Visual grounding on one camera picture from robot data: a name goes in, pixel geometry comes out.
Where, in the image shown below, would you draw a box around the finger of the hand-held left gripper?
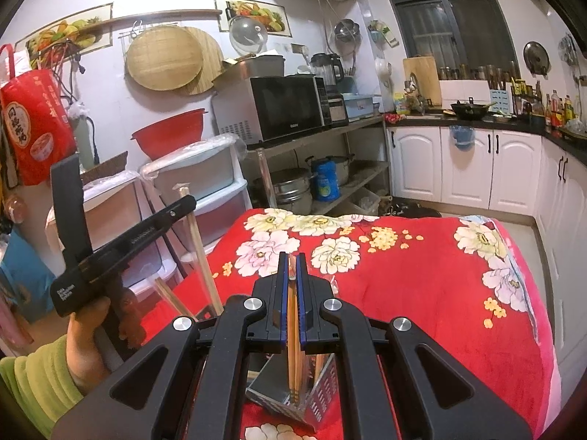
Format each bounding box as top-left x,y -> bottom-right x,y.
73,195 -> 198,287
50,153 -> 92,267

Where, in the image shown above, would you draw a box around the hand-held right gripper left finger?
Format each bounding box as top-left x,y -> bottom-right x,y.
50,252 -> 291,440

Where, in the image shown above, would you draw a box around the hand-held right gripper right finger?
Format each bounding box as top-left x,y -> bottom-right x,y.
297,252 -> 535,440

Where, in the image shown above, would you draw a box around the chopstick pair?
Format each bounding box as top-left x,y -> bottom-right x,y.
285,261 -> 307,408
176,183 -> 225,319
153,277 -> 198,322

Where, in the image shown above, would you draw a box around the grey plastic utensil holder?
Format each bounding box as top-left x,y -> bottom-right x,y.
245,353 -> 340,432

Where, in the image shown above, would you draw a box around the person's left forearm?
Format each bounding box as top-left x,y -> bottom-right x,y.
0,334 -> 88,438

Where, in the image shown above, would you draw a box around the hanging steel utensils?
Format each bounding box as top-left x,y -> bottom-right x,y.
558,34 -> 581,67

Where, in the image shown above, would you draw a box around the person's left hand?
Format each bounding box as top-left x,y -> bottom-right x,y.
66,283 -> 146,396

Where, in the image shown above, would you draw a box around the plastic drawer unit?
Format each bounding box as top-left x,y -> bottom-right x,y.
46,167 -> 184,294
139,134 -> 253,262

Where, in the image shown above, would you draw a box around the brown cardboard piece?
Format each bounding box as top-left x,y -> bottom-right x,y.
81,151 -> 129,186

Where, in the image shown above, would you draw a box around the red hanging bag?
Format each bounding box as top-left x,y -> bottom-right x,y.
0,43 -> 79,187

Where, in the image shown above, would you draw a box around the red floral blanket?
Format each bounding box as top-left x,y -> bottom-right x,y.
138,208 -> 562,440

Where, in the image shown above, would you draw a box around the steel steamer pot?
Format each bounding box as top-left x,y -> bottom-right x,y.
273,169 -> 317,214

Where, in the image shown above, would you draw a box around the red plastic basin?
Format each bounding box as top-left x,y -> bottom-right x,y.
131,109 -> 208,160

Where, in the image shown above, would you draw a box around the blue canister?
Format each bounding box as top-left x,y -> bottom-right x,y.
312,158 -> 341,201

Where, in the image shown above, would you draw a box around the steel stockpot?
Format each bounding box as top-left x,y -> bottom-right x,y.
305,155 -> 356,184

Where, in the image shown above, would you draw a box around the round bamboo tray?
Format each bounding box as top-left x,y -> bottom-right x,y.
126,25 -> 205,91
179,26 -> 225,96

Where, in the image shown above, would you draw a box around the metal kitchen shelf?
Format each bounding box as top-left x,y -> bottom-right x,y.
245,114 -> 393,216

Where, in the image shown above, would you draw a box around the microwave oven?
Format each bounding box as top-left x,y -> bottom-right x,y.
212,74 -> 332,146

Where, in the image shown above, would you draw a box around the small black appliance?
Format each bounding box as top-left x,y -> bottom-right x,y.
328,94 -> 349,127

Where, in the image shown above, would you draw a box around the light blue appliance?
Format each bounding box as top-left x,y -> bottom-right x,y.
342,93 -> 381,117

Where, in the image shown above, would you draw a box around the white kitchen cabinets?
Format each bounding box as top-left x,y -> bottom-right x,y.
385,126 -> 587,386

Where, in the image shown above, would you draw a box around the metal baking tray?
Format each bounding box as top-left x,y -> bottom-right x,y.
213,54 -> 286,90

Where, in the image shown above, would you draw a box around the blue hanging bin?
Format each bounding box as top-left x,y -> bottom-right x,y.
449,125 -> 474,150

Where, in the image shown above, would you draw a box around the long wooden pole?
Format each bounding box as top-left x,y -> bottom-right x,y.
78,8 -> 223,37

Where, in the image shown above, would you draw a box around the black blender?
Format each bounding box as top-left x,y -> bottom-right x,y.
311,52 -> 344,95

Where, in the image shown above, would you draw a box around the glass pot lid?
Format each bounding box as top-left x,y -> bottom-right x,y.
228,15 -> 267,56

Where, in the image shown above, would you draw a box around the black wok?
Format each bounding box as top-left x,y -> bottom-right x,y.
450,98 -> 497,120

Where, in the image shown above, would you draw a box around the wooden cutting board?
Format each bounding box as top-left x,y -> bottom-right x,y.
404,56 -> 443,107

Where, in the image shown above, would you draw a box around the white box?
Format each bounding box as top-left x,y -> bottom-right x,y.
439,80 -> 491,106

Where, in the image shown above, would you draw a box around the hanging steel colander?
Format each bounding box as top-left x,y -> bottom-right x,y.
334,19 -> 361,44

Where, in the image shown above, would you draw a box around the row of jars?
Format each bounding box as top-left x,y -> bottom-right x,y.
438,64 -> 521,83

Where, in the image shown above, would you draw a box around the white knife rack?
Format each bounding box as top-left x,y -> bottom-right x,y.
487,80 -> 511,113

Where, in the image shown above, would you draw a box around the hanging vegetable grater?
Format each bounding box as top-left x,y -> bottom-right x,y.
369,19 -> 400,47

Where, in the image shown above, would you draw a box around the row of condiment bottles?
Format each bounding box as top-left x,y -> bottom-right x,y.
532,80 -> 581,129

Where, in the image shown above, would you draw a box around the dark framed window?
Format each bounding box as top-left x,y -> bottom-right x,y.
373,0 -> 519,78

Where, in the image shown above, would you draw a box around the steel pot lid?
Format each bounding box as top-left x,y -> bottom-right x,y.
524,41 -> 551,76

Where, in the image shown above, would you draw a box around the black range hood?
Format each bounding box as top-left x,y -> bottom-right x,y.
527,0 -> 587,51

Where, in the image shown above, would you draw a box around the fruit wall poster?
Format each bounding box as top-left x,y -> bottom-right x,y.
15,2 -> 114,58
213,0 -> 292,37

